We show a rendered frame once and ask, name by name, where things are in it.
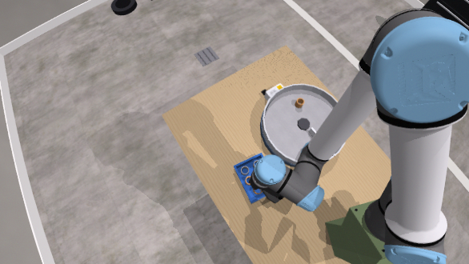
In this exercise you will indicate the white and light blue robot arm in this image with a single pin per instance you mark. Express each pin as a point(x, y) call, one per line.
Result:
point(419, 68)

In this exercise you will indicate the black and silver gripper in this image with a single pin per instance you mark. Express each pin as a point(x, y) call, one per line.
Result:
point(270, 194)

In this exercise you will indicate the blue crate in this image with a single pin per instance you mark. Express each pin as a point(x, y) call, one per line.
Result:
point(248, 188)

